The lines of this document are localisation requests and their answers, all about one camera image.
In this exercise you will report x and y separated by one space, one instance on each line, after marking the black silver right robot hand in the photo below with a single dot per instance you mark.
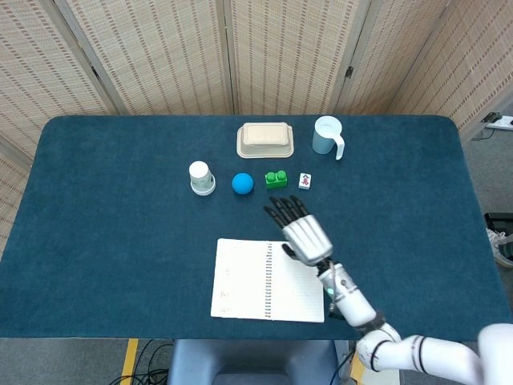
306 236

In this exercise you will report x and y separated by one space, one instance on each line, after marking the white spiral notebook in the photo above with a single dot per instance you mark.
244 280

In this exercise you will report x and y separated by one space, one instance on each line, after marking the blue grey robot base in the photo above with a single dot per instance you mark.
252 361

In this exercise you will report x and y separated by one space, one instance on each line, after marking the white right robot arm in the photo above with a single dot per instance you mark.
356 305

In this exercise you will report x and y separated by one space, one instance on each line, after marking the white mahjong tile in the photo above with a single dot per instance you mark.
305 182

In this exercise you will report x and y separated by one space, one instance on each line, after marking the green toy building block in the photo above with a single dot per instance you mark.
275 181

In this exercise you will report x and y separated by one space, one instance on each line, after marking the blue ball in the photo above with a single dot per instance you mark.
242 184

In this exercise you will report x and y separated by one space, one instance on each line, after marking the beige lidded lunch box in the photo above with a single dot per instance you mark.
264 140

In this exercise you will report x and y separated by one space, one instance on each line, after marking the plain white paper cup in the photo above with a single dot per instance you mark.
204 193

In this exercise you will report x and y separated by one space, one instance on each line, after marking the white paper cup leaf print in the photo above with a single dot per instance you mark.
199 174

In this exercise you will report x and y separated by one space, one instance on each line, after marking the metal screen hinge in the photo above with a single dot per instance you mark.
349 72
95 72

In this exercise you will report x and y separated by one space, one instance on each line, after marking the dark blue tablecloth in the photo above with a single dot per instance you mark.
120 240

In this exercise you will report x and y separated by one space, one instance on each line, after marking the folding woven screen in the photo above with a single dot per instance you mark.
256 52

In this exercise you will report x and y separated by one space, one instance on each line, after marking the black stand foot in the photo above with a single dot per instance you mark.
499 220

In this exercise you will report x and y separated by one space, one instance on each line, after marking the white sneaker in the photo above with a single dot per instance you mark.
501 246

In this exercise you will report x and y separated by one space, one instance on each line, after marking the white power strip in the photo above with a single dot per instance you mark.
500 121

